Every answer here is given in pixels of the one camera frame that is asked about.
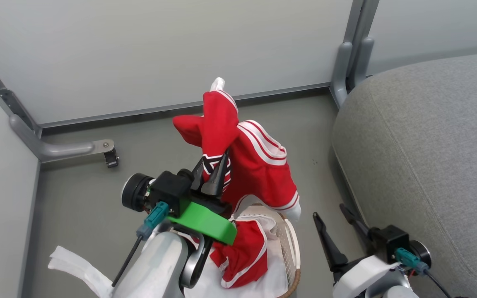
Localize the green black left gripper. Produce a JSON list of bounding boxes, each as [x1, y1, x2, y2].
[[167, 150, 238, 245]]

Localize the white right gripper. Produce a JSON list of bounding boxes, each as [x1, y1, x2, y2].
[[313, 203, 393, 298]]

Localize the red jersey with white stripes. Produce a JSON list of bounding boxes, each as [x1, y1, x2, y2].
[[172, 77, 302, 222]]

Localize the white woven laundry basket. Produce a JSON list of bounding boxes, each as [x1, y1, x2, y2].
[[232, 203, 302, 298]]

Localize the red shorts with white trim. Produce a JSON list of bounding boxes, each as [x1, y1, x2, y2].
[[210, 219, 269, 289]]

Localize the small black castor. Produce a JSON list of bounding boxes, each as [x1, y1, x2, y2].
[[104, 148, 120, 168]]

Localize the grey fabric sofa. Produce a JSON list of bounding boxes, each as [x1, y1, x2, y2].
[[332, 50, 477, 298]]

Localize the grey metal partition foot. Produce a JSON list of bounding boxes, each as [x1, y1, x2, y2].
[[9, 114, 116, 163]]

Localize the white fabric garment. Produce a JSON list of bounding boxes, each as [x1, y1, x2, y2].
[[48, 245, 115, 298]]

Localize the teal left camera cable connector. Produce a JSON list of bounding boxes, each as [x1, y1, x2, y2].
[[136, 202, 170, 241]]

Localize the teal camera cable connector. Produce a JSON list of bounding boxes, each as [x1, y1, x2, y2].
[[395, 248, 430, 276], [136, 202, 170, 241]]

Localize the teal right camera cable connector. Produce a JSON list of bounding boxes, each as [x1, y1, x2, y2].
[[395, 248, 430, 276]]

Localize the dark grey wall baseboard strip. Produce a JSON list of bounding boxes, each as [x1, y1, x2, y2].
[[39, 82, 332, 129]]

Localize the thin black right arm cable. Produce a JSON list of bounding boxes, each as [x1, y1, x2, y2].
[[425, 269, 454, 298]]

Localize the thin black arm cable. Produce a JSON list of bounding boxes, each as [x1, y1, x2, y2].
[[425, 269, 454, 298], [112, 236, 144, 287]]

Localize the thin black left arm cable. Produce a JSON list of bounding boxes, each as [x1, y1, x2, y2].
[[112, 236, 144, 287]]

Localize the grey metal partition post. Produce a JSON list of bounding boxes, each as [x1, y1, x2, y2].
[[330, 0, 381, 109]]

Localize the grey partition side rail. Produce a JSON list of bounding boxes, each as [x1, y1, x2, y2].
[[0, 41, 42, 137]]

